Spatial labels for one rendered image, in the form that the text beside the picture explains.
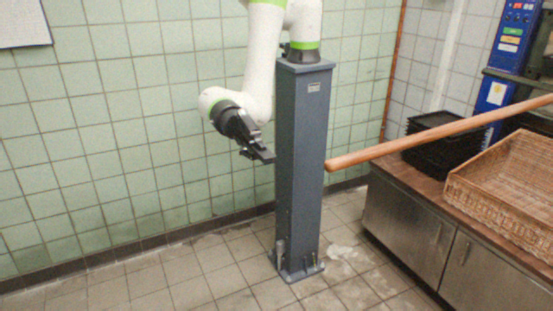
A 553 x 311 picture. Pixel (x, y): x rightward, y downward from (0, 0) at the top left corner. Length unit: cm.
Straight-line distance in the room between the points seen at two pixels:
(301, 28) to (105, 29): 89
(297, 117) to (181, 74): 70
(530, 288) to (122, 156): 193
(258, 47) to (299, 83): 45
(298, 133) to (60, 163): 119
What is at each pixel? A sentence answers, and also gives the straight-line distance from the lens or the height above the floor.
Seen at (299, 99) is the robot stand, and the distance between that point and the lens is 153.
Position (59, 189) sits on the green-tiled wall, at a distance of 213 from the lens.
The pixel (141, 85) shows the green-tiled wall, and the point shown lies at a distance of 193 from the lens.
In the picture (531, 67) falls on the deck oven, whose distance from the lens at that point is 212.
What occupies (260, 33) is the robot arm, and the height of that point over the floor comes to 139.
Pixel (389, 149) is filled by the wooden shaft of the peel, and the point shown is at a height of 119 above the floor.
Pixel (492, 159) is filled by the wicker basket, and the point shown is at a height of 72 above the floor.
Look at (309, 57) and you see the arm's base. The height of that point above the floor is 123.
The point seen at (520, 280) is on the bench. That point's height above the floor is 49.
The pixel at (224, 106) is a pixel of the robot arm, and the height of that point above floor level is 124.
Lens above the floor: 157
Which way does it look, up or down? 29 degrees down
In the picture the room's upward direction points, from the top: straight up
